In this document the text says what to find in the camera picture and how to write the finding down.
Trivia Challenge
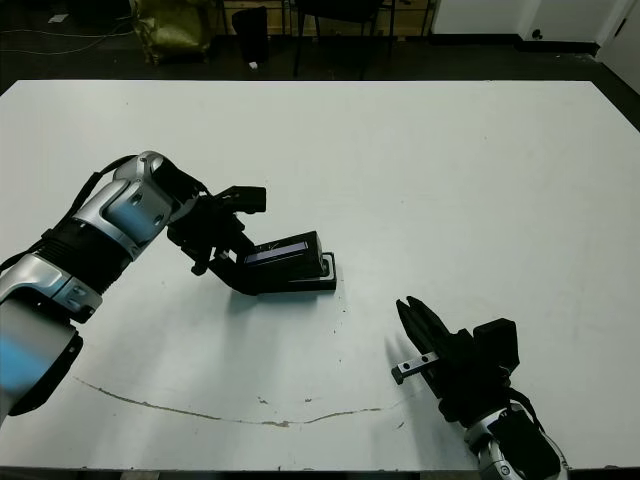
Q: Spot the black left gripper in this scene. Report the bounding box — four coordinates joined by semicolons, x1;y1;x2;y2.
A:
167;196;262;297

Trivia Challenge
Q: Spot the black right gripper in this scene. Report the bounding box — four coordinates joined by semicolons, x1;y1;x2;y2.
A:
391;296;510;427

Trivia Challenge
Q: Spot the black box lid with print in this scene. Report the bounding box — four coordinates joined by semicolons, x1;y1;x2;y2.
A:
243;230;326;296

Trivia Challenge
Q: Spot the black box base white insert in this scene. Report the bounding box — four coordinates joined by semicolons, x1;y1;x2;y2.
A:
259;251;338;296

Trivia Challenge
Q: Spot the yellow-green plastic bag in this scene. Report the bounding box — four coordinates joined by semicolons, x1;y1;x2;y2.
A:
129;0;214;65

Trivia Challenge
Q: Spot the black mesh office chair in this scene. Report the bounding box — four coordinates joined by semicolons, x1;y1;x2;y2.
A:
292;0;434;81

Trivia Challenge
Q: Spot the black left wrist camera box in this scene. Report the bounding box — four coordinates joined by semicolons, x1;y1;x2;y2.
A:
214;185;269;216

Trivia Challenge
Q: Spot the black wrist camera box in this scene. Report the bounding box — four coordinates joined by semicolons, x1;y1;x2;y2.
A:
472;317;521;374
214;185;269;216

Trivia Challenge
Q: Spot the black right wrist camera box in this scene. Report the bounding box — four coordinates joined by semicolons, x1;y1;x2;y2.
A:
472;317;521;374

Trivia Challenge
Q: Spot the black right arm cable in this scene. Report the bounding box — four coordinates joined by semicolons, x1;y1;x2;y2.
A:
502;384;544;436

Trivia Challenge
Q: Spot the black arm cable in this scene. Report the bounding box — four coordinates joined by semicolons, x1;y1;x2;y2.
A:
0;155;139;274
502;384;544;436

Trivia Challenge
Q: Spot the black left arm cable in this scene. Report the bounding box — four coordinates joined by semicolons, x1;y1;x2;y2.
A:
0;155;139;274

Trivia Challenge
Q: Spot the thin light floor cable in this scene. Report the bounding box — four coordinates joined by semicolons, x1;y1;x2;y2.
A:
0;19;135;56

